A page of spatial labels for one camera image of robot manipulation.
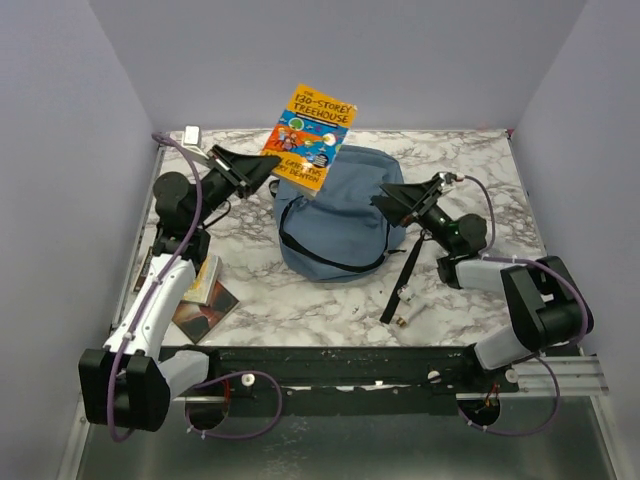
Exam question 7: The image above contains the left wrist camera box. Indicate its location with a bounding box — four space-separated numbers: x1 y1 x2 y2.
181 125 208 165

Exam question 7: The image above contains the yellow illustrated book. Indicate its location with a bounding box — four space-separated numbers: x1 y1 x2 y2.
182 254 222 305

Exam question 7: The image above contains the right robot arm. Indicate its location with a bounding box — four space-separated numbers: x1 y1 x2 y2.
371 172 594 392

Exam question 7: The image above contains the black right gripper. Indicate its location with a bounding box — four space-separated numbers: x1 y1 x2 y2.
372 176 458 255

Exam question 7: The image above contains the yellow treehouse book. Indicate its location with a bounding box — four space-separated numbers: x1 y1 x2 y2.
262 84 358 198

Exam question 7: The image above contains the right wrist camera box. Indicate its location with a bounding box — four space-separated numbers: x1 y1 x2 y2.
437 171 465 195

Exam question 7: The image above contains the blue student backpack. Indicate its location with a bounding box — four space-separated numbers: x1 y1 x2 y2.
270 145 406 283

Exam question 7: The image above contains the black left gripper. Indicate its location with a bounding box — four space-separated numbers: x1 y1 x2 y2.
192 145 284 227

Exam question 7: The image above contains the aluminium frame rail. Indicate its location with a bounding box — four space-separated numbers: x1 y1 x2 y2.
505 356 609 397

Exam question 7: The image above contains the dark red notebook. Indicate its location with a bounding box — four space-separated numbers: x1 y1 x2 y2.
172 281 239 344

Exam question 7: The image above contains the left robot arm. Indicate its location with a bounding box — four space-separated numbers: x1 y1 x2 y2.
78 146 280 441

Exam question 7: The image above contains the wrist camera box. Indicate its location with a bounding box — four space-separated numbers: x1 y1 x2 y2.
437 171 465 195
181 125 208 165

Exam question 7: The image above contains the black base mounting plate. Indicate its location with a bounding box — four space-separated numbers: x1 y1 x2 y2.
169 344 521 419

